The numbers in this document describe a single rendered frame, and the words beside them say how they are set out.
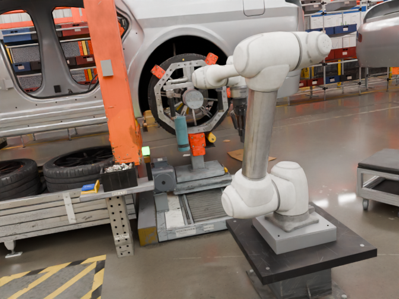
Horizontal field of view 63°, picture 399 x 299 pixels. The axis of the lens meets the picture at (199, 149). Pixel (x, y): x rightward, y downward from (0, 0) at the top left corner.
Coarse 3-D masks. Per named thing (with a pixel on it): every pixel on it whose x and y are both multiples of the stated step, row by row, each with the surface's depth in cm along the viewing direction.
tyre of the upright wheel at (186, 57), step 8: (176, 56) 247; (184, 56) 247; (192, 56) 248; (200, 56) 249; (168, 64) 247; (184, 64) 249; (216, 64) 252; (152, 80) 248; (152, 88) 249; (152, 96) 250; (152, 104) 252; (152, 112) 254; (224, 112) 262; (160, 120) 256; (168, 128) 258
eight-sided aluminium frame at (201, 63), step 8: (176, 64) 239; (192, 64) 241; (200, 64) 242; (168, 72) 240; (160, 80) 240; (224, 88) 249; (160, 96) 243; (224, 96) 255; (160, 104) 245; (224, 104) 252; (160, 112) 246; (216, 112) 258; (168, 120) 249; (216, 120) 254; (192, 128) 253; (200, 128) 254; (208, 128) 255
